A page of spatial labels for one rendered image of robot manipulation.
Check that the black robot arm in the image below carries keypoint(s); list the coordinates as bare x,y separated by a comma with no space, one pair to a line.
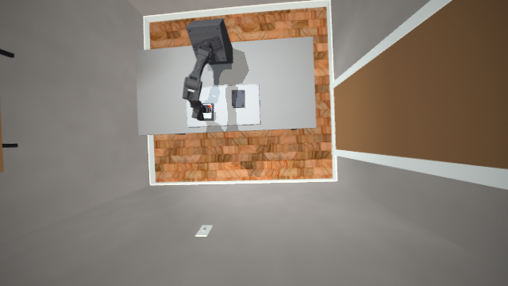
190,82

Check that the white perforated base plate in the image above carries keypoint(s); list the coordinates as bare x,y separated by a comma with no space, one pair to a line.
224,114

